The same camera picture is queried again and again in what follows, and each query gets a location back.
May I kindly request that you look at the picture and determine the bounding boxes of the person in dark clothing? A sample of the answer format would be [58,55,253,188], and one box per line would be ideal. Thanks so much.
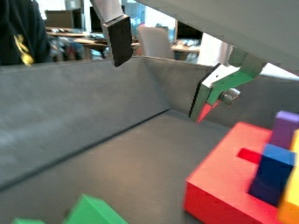
[0,0,52,67]

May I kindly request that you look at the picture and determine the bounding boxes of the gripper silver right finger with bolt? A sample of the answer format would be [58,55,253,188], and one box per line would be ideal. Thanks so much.
[188,47,267,123]

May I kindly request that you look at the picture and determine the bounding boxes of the left dark blue block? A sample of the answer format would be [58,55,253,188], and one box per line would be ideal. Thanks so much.
[248,143,295,207]

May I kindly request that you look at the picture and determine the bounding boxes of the green bridge-shaped block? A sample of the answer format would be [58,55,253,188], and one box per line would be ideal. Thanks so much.
[10,193,129,224]

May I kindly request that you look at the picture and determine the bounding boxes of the left purple block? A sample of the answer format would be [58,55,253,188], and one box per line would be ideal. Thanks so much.
[268,111,299,149]

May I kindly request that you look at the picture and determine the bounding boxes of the background desk with clutter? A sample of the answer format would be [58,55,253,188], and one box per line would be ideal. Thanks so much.
[44,8,203,64]

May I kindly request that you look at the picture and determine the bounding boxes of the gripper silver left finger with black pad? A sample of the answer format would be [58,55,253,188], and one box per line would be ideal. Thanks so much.
[89,0,133,67]

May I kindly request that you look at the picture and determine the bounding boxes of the yellow long bar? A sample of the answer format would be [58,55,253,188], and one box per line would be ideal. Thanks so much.
[277,129,299,224]

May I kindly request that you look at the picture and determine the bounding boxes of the red base board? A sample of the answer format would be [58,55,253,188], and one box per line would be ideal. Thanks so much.
[184,122,284,224]

